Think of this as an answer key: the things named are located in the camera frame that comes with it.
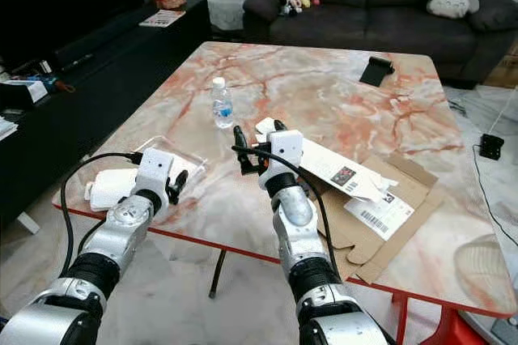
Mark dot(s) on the black flat television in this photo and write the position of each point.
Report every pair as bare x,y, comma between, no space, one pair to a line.
65,1

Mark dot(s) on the flattened brown cardboard box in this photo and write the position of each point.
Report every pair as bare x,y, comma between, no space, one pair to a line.
413,187

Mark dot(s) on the small white plant pot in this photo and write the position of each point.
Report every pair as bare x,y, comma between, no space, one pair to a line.
227,11

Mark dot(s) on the black box with white label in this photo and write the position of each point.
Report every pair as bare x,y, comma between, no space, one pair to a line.
31,90

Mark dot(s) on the black television console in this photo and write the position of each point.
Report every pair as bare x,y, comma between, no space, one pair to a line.
105,94

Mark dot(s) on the clear plastic tray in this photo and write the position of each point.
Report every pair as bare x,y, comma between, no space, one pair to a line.
193,163

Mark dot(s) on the clear plastic water bottle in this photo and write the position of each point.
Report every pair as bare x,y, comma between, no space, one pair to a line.
222,106

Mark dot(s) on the black folded phone stand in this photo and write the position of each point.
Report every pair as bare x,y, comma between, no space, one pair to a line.
376,70

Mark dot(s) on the marble table with red frame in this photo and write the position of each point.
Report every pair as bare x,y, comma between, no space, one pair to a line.
324,94

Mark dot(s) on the white paper stack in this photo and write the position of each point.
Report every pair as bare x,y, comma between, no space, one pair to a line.
6,127

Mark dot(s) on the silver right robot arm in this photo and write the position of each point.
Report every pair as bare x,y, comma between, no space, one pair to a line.
291,211

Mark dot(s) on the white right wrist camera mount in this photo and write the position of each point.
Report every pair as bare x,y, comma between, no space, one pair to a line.
286,149

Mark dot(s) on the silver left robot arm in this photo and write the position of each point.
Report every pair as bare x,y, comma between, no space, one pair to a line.
121,232

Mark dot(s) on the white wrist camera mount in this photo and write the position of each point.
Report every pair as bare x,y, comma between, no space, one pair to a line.
286,149
155,171

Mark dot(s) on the white red printed booklet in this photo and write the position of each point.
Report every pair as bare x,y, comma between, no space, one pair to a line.
162,19

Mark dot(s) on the dark grey fabric sofa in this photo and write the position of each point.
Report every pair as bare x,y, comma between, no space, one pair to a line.
372,29

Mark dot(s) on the white barcode shipping label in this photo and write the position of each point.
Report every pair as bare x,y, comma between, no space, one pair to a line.
380,214

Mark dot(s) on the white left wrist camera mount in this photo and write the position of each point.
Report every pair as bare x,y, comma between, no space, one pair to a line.
155,171

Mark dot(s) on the black power adapter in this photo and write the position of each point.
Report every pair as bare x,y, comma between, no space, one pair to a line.
490,146

